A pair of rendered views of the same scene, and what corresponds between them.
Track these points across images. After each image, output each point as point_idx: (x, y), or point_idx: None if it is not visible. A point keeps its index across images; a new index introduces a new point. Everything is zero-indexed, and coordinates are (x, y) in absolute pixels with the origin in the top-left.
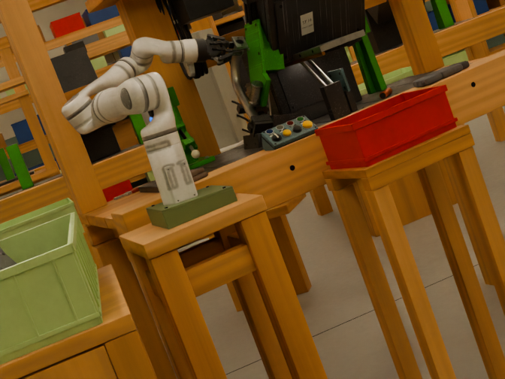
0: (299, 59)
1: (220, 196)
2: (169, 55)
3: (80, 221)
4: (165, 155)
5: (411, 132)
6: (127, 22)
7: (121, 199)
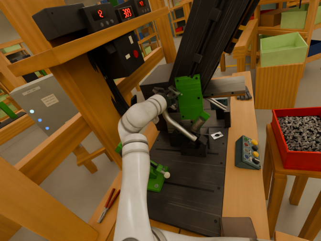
0: (208, 96)
1: None
2: (155, 115)
3: None
4: None
5: None
6: (69, 82)
7: (109, 223)
